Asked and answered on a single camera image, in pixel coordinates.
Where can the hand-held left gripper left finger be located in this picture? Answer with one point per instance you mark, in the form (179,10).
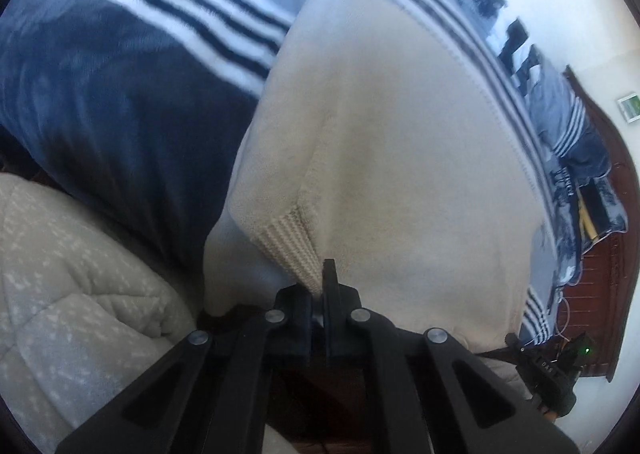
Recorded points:
(300,319)

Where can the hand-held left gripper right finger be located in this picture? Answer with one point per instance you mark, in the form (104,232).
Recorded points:
(332,314)

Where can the dark wooden headboard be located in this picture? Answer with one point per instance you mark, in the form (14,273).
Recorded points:
(605,274)

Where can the blue striped pillow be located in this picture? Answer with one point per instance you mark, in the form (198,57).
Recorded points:
(550,99)

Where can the dark blue fleece cloth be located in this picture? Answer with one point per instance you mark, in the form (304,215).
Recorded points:
(592,157)

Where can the blue patterned pillow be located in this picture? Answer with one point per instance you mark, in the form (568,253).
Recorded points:
(590,214)

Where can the bed with blue striped sheet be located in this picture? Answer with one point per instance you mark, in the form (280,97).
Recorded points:
(125,84)

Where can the white wall control panel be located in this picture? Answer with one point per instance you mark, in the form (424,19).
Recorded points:
(630,107)

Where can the beige knit sweater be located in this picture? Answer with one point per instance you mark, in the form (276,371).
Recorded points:
(400,159)

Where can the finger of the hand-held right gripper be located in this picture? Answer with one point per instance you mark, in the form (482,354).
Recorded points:
(512,340)

